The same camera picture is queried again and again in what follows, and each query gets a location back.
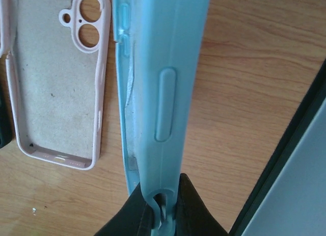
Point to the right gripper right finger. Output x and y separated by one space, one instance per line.
192 215

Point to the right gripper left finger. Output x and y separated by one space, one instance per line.
134 218

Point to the light blue phone case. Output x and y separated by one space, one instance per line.
157 50

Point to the black phone case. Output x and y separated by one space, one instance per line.
6 131

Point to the pink phone case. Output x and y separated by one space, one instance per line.
56 54

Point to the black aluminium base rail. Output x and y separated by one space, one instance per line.
289 196

